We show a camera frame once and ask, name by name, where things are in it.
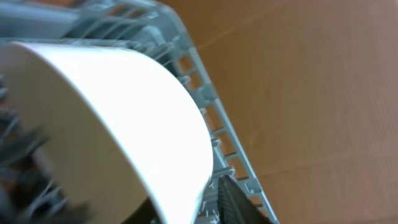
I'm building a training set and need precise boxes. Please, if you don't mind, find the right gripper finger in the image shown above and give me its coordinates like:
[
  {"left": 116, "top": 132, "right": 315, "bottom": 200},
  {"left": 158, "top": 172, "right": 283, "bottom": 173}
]
[{"left": 217, "top": 175, "right": 273, "bottom": 224}]

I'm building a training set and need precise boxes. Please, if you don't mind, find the white bowl with food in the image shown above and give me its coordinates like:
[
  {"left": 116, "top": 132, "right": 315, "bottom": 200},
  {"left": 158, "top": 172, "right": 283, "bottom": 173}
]
[{"left": 1, "top": 42, "right": 213, "bottom": 224}]

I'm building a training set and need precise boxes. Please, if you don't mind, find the grey dishwasher rack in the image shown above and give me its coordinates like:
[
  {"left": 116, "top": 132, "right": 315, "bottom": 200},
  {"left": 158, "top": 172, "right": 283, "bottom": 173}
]
[{"left": 1, "top": 1, "right": 277, "bottom": 223}]

